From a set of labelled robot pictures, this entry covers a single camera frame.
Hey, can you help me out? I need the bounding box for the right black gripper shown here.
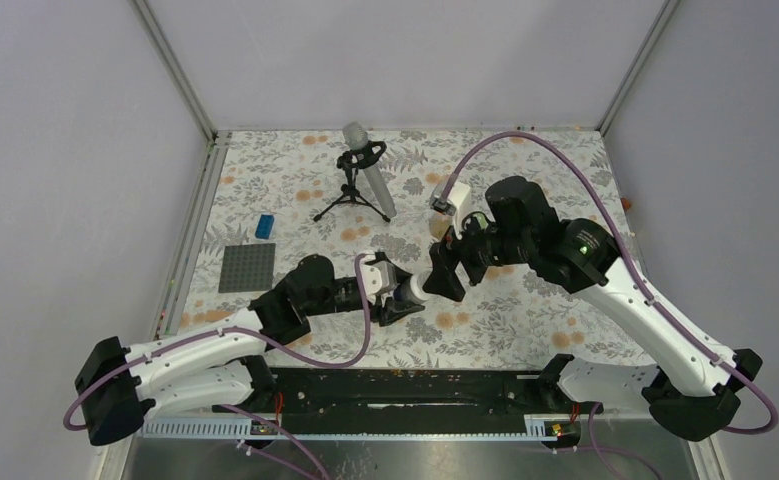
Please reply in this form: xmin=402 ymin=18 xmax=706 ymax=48
xmin=422 ymin=201 xmax=533 ymax=301

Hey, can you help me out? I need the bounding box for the white cap pill bottle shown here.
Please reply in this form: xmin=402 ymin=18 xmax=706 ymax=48
xmin=393 ymin=273 xmax=431 ymax=305

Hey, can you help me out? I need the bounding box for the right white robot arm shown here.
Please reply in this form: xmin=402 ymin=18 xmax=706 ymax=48
xmin=423 ymin=176 xmax=762 ymax=441

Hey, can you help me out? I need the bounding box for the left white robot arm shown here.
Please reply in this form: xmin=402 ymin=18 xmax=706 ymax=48
xmin=63 ymin=252 xmax=430 ymax=446

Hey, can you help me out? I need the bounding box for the floral table mat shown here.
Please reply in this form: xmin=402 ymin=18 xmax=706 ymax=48
xmin=169 ymin=131 xmax=650 ymax=370

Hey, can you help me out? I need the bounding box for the grey lego baseplate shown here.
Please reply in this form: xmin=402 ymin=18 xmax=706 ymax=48
xmin=218 ymin=243 xmax=276 ymax=293

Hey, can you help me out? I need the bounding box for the blue lego brick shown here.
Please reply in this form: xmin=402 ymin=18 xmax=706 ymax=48
xmin=254 ymin=214 xmax=275 ymax=240

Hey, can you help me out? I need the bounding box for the black microphone tripod stand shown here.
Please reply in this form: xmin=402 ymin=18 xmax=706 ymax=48
xmin=313 ymin=151 xmax=391 ymax=223

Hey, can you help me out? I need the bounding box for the grey microphone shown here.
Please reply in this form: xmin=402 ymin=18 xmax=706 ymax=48
xmin=342 ymin=122 xmax=397 ymax=219

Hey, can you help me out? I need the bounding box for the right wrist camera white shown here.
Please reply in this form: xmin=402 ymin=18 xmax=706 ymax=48
xmin=429 ymin=179 xmax=472 ymax=220

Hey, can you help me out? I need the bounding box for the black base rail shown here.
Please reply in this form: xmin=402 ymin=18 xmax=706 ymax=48
xmin=239 ymin=367 xmax=593 ymax=424

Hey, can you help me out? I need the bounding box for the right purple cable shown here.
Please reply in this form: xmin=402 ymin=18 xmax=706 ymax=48
xmin=440 ymin=131 xmax=779 ymax=435

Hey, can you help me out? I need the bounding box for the purple cable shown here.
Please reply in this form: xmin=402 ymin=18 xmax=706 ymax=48
xmin=62 ymin=252 xmax=373 ymax=432
xmin=440 ymin=131 xmax=779 ymax=435

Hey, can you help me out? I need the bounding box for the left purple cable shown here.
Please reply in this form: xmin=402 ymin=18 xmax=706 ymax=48
xmin=62 ymin=252 xmax=373 ymax=432

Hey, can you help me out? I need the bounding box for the white cable duct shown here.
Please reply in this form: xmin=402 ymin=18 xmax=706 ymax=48
xmin=137 ymin=409 xmax=565 ymax=442

